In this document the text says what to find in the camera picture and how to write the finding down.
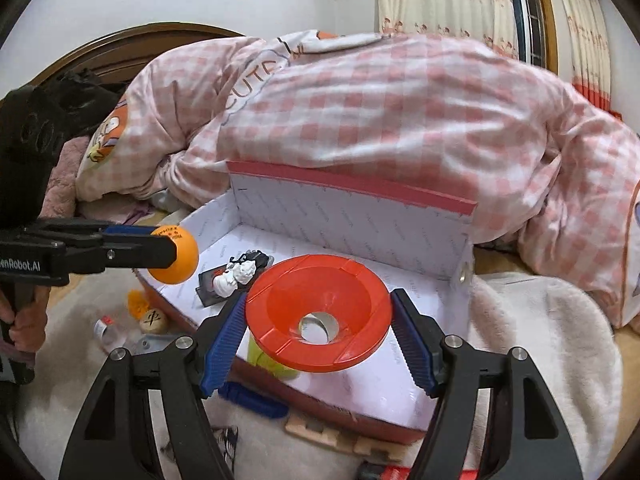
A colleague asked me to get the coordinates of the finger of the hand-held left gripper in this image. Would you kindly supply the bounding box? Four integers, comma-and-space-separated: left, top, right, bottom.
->
54, 235, 179, 276
22, 219, 162, 248

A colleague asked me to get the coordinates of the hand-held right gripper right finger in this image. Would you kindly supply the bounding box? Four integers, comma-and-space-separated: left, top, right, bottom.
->
390, 287, 583, 480

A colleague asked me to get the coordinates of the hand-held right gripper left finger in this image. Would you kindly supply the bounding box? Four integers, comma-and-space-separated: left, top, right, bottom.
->
57, 290, 251, 480

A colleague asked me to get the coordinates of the green utility knife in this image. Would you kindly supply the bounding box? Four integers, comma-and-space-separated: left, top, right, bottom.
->
247, 332, 301, 381

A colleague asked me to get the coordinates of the orange translucent toy piece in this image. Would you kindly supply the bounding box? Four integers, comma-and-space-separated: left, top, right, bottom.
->
126, 289, 151, 321

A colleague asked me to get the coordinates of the orange ball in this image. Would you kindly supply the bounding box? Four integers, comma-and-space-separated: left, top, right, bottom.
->
149, 226, 200, 285

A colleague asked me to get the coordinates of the blue plastic clip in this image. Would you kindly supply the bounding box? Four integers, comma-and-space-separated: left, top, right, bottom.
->
218, 381, 290, 419

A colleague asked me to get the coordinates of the red plastic funnel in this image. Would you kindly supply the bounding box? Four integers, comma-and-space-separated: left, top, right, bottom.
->
245, 254, 393, 373

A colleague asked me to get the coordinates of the round wooden chess piece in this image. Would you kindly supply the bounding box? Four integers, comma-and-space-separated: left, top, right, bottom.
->
139, 306, 170, 333

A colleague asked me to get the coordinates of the white and red robot toy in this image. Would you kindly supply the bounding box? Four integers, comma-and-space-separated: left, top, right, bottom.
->
212, 252, 273, 297

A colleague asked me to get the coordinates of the clear bottle with red label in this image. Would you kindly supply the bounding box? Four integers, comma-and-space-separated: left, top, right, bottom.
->
94, 316, 131, 356

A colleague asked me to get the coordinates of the camouflage pouch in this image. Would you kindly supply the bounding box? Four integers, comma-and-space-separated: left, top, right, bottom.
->
210, 425, 240, 480

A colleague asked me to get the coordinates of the red cardboard box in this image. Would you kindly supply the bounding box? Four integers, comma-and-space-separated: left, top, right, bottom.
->
132, 160, 478, 446

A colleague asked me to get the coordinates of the wooden block puzzle piece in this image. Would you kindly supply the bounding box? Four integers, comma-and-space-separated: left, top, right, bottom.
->
285, 412, 408, 463

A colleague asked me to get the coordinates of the red lighter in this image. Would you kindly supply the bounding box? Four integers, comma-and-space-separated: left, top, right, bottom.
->
356, 460, 436, 480

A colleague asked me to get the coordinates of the person's left hand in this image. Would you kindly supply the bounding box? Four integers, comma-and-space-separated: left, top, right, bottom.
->
0, 284, 49, 353

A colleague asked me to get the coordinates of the purple cloth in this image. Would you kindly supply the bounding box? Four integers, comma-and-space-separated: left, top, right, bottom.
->
122, 202, 161, 226

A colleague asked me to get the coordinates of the pink fuzzy blanket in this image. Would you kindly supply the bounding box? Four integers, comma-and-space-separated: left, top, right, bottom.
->
40, 135, 93, 221

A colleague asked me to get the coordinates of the black cloth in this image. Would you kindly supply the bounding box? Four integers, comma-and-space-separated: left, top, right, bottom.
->
55, 67, 131, 136

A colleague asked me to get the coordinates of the beige terry towel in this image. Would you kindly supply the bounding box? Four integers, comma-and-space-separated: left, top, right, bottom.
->
15, 270, 626, 480

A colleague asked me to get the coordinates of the wooden headboard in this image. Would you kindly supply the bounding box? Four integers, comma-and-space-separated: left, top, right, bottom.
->
30, 22, 246, 101

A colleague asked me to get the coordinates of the pink checked duvet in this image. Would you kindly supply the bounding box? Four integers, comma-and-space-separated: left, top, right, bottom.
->
75, 30, 640, 331

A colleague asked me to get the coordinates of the wide floral curtain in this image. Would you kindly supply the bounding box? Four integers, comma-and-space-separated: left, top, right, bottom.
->
372, 0, 521, 61

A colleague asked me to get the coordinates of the narrow floral curtain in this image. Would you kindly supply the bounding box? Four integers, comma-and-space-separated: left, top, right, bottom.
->
552, 0, 613, 111

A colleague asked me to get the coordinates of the wooden window frame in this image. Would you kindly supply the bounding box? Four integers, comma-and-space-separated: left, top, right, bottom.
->
505, 0, 558, 73

